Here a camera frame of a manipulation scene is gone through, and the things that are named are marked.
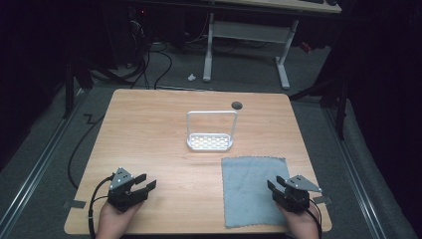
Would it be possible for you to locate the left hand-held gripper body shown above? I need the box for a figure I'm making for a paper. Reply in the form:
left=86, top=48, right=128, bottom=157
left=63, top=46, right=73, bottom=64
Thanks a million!
left=106, top=166, right=149, bottom=213

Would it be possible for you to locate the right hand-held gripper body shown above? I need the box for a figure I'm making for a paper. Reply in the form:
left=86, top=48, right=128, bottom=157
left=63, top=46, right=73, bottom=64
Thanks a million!
left=272, top=174, right=322, bottom=213

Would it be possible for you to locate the grey cloth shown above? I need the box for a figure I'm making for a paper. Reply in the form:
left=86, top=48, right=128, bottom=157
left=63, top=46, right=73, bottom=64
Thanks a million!
left=221, top=155, right=291, bottom=229

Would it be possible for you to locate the person's right hand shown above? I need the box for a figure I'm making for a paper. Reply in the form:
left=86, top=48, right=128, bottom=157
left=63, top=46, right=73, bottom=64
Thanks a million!
left=277, top=203, right=321, bottom=239

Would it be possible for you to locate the person's left hand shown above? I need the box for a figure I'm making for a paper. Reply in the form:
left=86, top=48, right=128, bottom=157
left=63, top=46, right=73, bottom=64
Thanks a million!
left=96, top=200, right=143, bottom=239

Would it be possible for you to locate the black metal stand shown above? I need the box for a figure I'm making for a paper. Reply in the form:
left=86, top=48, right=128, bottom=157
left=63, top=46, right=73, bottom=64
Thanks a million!
left=62, top=56, right=95, bottom=120
left=289, top=74, right=350, bottom=141

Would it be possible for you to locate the dark computer tower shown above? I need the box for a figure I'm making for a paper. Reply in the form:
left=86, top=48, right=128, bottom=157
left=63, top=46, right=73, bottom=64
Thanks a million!
left=105, top=4, right=152, bottom=69

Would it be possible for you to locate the white-legged wooden desk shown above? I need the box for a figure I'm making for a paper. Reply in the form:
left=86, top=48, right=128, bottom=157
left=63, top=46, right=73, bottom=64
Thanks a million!
left=201, top=0, right=342, bottom=91

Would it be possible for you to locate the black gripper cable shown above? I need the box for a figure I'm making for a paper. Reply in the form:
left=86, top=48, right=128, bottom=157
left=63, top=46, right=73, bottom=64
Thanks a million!
left=87, top=175, right=114, bottom=239
left=300, top=198, right=323, bottom=239

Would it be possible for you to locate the metal floor rail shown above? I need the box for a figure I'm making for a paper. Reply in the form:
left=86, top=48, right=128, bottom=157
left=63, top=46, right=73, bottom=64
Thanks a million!
left=322, top=107, right=388, bottom=239
left=0, top=89, right=91, bottom=230

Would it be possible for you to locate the black floor cable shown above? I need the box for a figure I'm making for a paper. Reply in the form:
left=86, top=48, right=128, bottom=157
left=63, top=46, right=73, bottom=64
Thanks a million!
left=67, top=114, right=106, bottom=191

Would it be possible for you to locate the white wire rack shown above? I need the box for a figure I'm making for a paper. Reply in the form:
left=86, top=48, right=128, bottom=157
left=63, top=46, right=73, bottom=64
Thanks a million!
left=186, top=110, right=239, bottom=152

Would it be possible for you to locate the bundle of black cables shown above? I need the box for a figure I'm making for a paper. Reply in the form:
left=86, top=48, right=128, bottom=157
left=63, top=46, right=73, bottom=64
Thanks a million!
left=127, top=13, right=174, bottom=91

